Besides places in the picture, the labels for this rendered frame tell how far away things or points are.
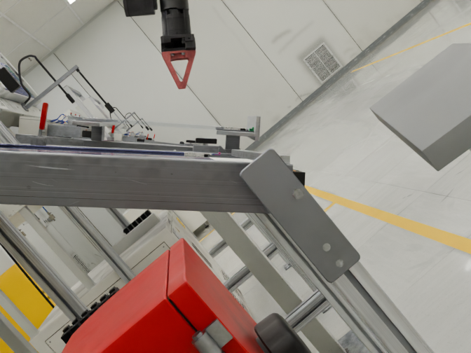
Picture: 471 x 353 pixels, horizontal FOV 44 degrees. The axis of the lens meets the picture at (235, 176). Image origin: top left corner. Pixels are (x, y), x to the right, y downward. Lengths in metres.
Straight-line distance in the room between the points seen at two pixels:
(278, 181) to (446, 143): 0.30
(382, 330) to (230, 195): 0.24
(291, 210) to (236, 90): 8.22
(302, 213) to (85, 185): 0.26
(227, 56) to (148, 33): 1.21
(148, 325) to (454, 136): 0.67
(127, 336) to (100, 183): 0.44
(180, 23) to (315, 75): 7.93
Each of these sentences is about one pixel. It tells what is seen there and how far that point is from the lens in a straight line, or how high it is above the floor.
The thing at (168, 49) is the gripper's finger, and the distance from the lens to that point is 1.19.
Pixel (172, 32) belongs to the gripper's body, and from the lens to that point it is 1.19.
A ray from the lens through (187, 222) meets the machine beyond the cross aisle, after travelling 5.76.
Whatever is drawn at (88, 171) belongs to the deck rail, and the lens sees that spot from 0.71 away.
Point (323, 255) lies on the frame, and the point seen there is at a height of 0.62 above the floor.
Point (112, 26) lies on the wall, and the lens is 9.00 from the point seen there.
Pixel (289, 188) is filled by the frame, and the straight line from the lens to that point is 0.67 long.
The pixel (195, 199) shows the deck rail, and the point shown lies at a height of 0.76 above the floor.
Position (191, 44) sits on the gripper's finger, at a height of 0.96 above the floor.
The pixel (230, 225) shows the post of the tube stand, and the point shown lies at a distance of 1.69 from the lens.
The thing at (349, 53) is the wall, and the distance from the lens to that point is 9.28.
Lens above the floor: 0.83
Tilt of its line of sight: 6 degrees down
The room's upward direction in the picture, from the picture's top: 40 degrees counter-clockwise
